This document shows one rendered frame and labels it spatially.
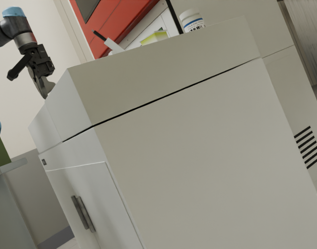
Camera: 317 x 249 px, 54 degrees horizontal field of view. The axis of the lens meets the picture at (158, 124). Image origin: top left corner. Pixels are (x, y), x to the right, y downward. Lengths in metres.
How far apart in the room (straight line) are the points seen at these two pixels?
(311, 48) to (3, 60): 4.72
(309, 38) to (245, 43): 4.93
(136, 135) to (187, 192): 0.20
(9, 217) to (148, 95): 0.53
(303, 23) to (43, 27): 4.20
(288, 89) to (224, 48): 0.78
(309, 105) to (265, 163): 0.86
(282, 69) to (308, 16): 4.26
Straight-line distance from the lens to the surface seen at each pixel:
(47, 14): 3.63
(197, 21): 1.11
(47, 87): 1.24
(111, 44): 1.17
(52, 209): 3.11
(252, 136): 1.00
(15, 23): 1.30
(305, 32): 6.01
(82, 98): 0.75
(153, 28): 1.52
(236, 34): 1.06
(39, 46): 1.29
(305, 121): 1.79
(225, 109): 0.95
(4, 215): 1.00
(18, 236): 1.02
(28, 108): 3.17
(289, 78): 1.76
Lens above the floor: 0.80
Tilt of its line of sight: 3 degrees down
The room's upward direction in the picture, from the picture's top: 23 degrees counter-clockwise
